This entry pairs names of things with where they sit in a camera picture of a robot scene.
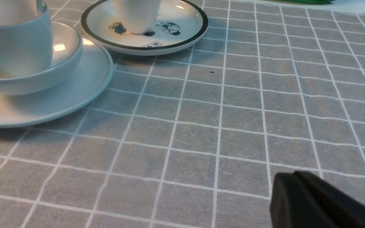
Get thin-rimmed white cup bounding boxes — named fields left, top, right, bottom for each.
left=0, top=0, right=53, bottom=77

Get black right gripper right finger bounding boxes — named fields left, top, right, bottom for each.
left=293, top=171, right=365, bottom=228

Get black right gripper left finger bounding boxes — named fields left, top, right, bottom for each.
left=270, top=172, right=338, bottom=228

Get grey checked tablecloth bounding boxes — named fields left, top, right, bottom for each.
left=0, top=0, right=365, bottom=228

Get large thin-rimmed white plate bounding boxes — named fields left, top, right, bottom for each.
left=0, top=38, right=113, bottom=128

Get black-rimmed white cup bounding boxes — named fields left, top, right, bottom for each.
left=112, top=0, right=161, bottom=35

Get thin-rimmed white bowl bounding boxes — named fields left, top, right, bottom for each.
left=0, top=21, right=83, bottom=96

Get black-rimmed cartoon plate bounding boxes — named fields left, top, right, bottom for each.
left=80, top=0, right=208, bottom=56

